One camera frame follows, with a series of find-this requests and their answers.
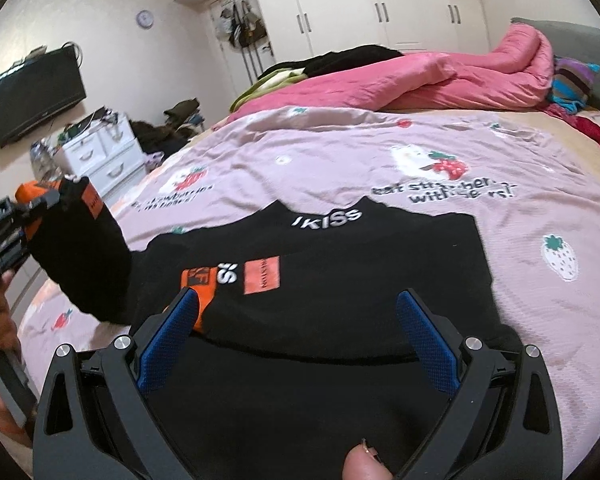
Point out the striped colourful pillow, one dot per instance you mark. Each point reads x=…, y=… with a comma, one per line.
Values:
x=572, y=83

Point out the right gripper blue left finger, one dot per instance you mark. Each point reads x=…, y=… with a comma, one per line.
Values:
x=161, y=338

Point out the hanging bags on door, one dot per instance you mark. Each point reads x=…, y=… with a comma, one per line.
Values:
x=243, y=30

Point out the white drawer cabinet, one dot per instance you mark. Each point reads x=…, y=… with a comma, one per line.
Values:
x=106, y=152

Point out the person's right hand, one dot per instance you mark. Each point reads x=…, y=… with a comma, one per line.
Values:
x=364, y=463

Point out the round wall clock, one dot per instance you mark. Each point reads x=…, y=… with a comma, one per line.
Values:
x=145, y=19

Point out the white glossy wardrobe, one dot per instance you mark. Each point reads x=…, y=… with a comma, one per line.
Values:
x=299, y=28

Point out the pink quilted comforter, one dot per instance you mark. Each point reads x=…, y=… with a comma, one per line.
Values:
x=516, y=75

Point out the person's left hand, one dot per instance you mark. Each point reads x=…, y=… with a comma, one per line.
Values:
x=9, y=342

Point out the black clothing on bed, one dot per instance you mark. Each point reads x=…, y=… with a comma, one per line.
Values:
x=337, y=61

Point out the pink strawberry print bedsheet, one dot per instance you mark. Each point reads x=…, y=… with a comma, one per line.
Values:
x=536, y=205

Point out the black wall television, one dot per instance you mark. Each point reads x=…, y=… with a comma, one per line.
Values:
x=38, y=89

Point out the grey padded headboard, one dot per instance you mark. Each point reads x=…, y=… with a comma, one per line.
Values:
x=572, y=41

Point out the dark clothes pile on floor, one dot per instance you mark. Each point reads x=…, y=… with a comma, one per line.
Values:
x=170, y=137

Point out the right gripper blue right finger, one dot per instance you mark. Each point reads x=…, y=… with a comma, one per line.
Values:
x=432, y=338

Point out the green blanket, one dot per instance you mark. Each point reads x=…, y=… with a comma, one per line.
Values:
x=276, y=80

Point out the black sweater with orange patches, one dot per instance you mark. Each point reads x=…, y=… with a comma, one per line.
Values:
x=296, y=355

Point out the red floral blanket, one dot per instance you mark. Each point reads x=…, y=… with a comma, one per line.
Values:
x=582, y=124

